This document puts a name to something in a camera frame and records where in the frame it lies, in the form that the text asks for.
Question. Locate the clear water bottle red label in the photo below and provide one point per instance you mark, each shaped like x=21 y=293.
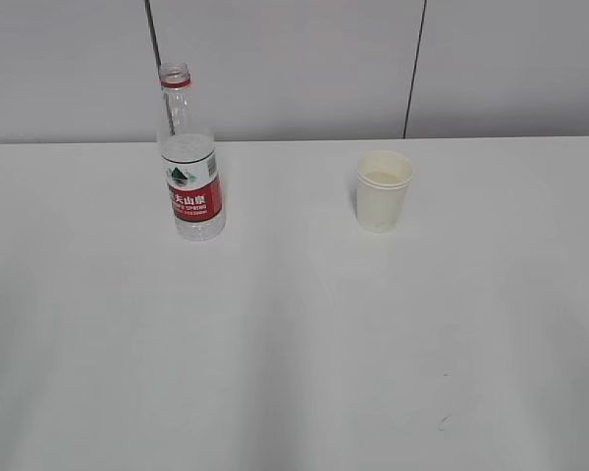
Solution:
x=188 y=154

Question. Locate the white paper cup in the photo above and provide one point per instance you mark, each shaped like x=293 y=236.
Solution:
x=383 y=178

